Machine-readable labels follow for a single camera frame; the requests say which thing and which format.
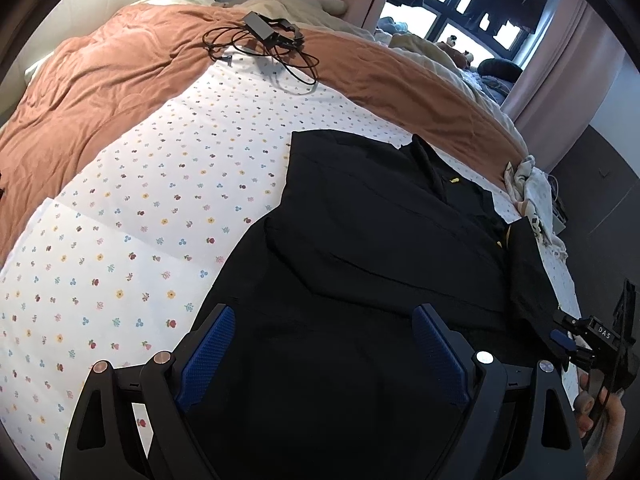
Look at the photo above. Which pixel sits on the brown plush toy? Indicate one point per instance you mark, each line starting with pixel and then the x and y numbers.
pixel 457 50

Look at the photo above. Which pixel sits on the beige pillow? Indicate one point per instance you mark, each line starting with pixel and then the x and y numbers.
pixel 300 2

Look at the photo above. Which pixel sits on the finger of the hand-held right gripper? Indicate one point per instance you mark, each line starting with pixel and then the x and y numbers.
pixel 582 357
pixel 561 337

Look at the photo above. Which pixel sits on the black power adapter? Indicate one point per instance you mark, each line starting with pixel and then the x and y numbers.
pixel 260 25

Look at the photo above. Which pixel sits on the pale crumpled bedding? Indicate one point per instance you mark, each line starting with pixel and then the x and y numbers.
pixel 425 45

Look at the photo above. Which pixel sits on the orange-brown blanket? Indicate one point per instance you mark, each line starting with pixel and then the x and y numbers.
pixel 100 75

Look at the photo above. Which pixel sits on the person's right hand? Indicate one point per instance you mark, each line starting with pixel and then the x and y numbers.
pixel 612 420

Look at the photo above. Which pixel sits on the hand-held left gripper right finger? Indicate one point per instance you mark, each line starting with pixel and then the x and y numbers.
pixel 440 355

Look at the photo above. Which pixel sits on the white fringed blanket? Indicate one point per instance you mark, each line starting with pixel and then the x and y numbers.
pixel 530 185

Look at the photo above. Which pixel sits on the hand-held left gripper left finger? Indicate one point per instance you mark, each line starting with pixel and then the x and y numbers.
pixel 210 355

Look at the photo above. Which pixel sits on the dark cushion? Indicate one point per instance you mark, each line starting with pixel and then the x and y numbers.
pixel 495 67

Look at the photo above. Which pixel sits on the black jacket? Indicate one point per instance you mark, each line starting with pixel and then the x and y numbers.
pixel 375 240

